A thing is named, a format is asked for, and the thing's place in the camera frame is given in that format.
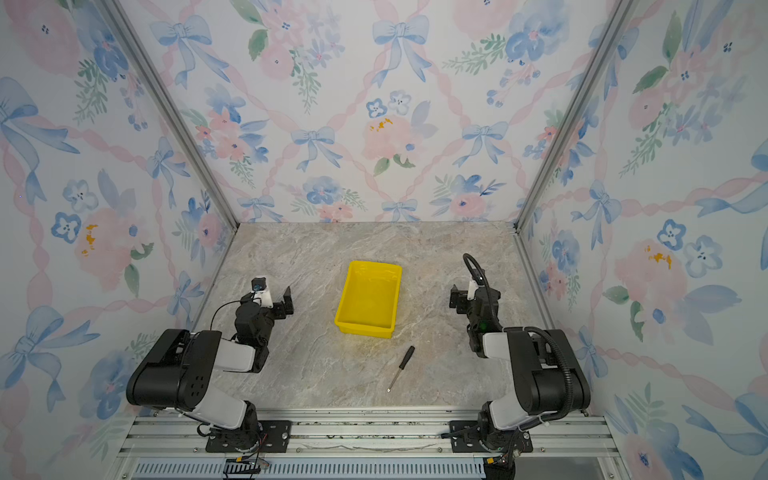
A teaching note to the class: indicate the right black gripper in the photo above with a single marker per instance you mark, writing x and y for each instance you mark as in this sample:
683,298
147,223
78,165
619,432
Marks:
464,300

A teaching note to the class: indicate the right corner aluminium post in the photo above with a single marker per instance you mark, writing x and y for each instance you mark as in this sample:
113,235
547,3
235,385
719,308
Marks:
615,27

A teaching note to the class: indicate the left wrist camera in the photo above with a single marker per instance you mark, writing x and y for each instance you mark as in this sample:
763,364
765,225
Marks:
258,285

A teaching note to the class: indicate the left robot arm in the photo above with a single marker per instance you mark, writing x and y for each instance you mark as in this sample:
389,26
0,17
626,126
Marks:
176,373

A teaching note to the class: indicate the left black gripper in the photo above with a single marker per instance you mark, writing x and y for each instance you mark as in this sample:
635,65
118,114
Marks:
279,305

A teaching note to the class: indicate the black handled screwdriver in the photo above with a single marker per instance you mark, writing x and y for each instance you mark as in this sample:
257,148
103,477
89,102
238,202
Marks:
401,367

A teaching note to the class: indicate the left corner aluminium post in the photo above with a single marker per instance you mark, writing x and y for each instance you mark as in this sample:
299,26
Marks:
137,54

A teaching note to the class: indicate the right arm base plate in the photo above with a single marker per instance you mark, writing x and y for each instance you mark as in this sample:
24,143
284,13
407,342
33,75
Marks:
478,437

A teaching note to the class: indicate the corner aluminium post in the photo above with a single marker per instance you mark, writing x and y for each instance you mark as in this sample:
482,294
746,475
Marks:
615,27
137,54

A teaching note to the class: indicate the yellow plastic bin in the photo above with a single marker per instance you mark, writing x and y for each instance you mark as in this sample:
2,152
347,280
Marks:
369,300

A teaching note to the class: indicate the aluminium mounting rail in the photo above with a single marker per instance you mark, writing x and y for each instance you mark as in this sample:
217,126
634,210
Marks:
385,431

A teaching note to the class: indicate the ventilation grille strip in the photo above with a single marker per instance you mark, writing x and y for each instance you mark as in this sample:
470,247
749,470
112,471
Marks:
311,468

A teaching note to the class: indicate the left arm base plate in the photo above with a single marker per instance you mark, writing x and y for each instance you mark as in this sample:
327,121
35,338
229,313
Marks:
271,436

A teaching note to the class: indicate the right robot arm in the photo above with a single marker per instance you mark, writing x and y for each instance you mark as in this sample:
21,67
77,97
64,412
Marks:
547,382

